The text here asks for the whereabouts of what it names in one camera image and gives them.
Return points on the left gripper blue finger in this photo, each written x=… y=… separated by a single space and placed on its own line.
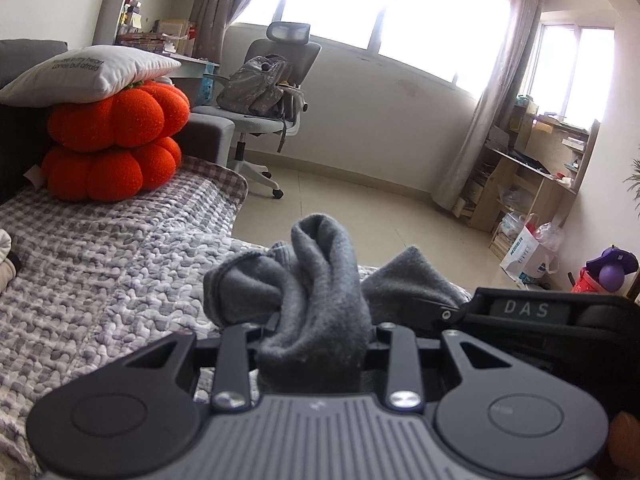
x=269 y=329

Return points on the grey knitted cat sweater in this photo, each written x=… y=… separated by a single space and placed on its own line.
x=327 y=310

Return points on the stack of folded clothes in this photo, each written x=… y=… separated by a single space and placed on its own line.
x=10 y=264

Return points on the person's right hand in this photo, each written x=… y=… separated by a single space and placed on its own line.
x=624 y=443

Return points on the red patterned basket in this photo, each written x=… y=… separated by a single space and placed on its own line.
x=586 y=284

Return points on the white blue cardboard box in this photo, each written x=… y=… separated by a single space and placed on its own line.
x=534 y=253

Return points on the grey checkered blanket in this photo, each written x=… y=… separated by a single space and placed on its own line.
x=227 y=180

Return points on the green potted plant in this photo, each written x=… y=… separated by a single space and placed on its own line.
x=634 y=182

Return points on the grey white quilted bedspread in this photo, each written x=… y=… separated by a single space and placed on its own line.
x=100 y=281

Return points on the wooden desk shelf unit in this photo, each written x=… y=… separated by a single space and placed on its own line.
x=530 y=167

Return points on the white office chair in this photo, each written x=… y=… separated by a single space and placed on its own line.
x=292 y=41

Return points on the grey backpack on chair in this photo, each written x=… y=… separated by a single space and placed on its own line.
x=255 y=88

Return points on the orange pumpkin cushion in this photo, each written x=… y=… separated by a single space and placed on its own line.
x=113 y=149

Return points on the right beige curtain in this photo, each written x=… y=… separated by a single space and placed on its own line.
x=506 y=75

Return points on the white desk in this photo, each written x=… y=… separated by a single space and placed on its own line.
x=190 y=71

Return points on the white pillow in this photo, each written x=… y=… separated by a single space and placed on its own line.
x=86 y=75

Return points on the white bookshelf with books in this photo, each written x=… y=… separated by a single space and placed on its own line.
x=173 y=17

